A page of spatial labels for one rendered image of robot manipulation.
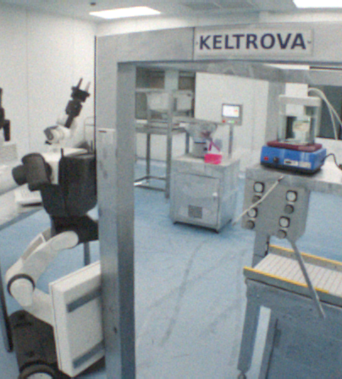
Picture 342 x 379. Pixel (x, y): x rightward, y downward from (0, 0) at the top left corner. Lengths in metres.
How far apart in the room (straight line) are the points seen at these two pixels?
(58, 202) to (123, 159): 1.03
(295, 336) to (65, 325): 0.99
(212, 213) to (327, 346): 2.65
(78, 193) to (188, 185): 2.42
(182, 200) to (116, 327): 3.23
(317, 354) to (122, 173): 1.14
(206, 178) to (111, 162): 3.16
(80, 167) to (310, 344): 1.22
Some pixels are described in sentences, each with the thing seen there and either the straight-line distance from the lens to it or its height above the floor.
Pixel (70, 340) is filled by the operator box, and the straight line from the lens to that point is 0.93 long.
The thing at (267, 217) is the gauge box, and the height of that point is 1.09.
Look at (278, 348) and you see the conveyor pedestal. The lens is 1.66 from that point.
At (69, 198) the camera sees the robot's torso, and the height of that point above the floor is 1.01.
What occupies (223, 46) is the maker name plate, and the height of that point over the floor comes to 1.59.
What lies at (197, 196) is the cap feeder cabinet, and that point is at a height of 0.39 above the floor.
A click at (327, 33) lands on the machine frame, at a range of 0.56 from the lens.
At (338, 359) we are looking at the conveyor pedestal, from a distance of 1.60.
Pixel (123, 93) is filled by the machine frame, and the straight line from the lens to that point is 0.76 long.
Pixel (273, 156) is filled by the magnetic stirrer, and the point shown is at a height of 1.30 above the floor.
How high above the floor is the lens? 1.52
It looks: 16 degrees down
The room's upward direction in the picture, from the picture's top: 2 degrees clockwise
